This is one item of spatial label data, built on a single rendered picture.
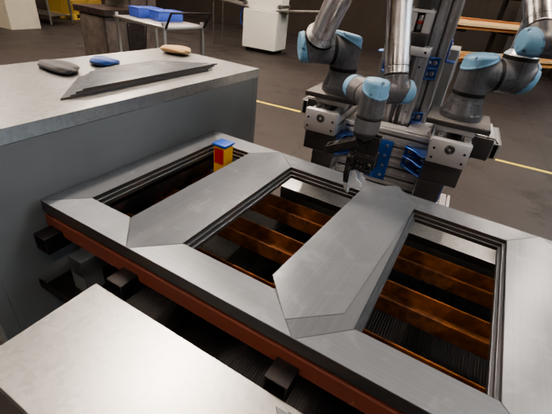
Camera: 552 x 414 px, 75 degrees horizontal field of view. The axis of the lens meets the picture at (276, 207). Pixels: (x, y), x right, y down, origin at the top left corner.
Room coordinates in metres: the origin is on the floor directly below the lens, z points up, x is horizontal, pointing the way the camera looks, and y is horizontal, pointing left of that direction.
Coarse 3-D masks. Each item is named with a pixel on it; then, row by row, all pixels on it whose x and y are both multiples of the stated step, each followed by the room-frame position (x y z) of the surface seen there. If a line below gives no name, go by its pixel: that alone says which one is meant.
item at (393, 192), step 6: (366, 186) 1.10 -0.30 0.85; (372, 186) 1.10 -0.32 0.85; (378, 186) 1.11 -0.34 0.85; (384, 186) 1.12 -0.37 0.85; (384, 192) 1.07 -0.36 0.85; (390, 192) 1.08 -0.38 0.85; (396, 192) 1.08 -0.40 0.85; (402, 192) 1.09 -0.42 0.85; (402, 198) 1.05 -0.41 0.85; (408, 198) 1.05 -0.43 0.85; (414, 204) 1.02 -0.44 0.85
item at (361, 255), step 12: (312, 240) 0.76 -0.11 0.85; (324, 240) 0.77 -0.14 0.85; (336, 240) 0.77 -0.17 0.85; (348, 240) 0.78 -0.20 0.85; (336, 252) 0.72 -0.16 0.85; (348, 252) 0.73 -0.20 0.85; (360, 252) 0.73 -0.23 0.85; (372, 252) 0.74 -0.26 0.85; (360, 264) 0.68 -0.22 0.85; (372, 264) 0.69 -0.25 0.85
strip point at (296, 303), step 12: (276, 276) 0.61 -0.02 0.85; (276, 288) 0.57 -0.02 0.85; (288, 288) 0.58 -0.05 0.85; (300, 288) 0.58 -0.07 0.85; (288, 300) 0.54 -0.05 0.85; (300, 300) 0.55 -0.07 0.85; (312, 300) 0.55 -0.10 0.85; (288, 312) 0.51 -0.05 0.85; (300, 312) 0.51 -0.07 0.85; (312, 312) 0.52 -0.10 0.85; (324, 312) 0.52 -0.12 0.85; (336, 312) 0.52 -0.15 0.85
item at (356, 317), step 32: (192, 160) 1.19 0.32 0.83; (128, 192) 0.93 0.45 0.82; (256, 192) 0.99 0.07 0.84; (352, 192) 1.07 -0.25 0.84; (224, 224) 0.82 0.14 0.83; (448, 224) 0.94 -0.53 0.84; (128, 256) 0.65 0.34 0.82; (384, 256) 0.73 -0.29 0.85; (192, 288) 0.56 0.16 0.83; (256, 320) 0.48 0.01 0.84; (288, 320) 0.49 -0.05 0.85; (320, 320) 0.50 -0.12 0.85; (352, 320) 0.51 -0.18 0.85
